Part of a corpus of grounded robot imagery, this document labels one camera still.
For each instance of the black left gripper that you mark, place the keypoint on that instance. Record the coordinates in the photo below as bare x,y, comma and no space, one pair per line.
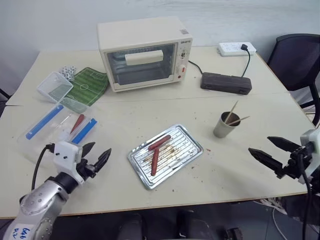
86,168

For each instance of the cream toaster oven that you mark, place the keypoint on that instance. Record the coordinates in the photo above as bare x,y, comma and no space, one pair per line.
140,32

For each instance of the large clear plastic box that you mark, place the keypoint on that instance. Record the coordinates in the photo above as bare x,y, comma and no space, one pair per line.
32,147

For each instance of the long blue sealing clip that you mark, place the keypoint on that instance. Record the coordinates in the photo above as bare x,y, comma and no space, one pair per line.
45,122

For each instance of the green football field mat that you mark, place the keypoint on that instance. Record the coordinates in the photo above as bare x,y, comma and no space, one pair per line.
87,85

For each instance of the ribbed metal baking tray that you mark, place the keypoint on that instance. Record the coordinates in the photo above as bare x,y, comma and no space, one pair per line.
180,155

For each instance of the dark brown plastic case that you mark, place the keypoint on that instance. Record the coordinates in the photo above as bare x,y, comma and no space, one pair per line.
225,82

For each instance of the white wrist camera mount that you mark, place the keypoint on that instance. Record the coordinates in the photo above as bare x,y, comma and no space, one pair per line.
310,137
65,152

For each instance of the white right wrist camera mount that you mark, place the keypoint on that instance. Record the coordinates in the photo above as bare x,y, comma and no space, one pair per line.
310,137

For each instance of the metal cup with skewers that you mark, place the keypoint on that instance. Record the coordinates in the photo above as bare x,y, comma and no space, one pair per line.
221,128

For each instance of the small clear plastic container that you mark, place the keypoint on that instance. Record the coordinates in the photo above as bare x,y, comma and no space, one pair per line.
75,105

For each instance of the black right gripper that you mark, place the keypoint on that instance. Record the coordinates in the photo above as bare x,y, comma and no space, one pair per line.
296,165

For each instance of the white power strip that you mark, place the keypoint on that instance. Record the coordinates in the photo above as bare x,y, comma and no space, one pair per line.
231,48

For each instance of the short blue sealing clip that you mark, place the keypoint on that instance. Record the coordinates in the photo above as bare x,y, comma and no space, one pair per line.
85,131

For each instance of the thin wooden stick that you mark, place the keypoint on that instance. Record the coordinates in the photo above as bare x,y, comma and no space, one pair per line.
242,119
233,110

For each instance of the dark object under table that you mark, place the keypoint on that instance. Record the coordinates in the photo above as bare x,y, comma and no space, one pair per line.
300,205

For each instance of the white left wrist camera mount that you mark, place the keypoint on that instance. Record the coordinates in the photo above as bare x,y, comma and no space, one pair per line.
65,152

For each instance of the dark object at room edge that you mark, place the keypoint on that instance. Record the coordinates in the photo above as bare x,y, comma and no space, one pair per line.
3,96

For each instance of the miniature soccer ball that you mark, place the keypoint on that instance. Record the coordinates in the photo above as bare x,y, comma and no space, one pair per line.
71,73
68,77

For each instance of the black mesh office chair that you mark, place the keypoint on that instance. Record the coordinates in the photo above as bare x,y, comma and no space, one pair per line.
297,60

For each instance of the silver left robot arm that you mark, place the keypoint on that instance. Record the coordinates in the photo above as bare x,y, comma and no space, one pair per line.
37,200

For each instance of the white mesh basket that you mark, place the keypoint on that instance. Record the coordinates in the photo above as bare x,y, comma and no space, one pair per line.
50,83

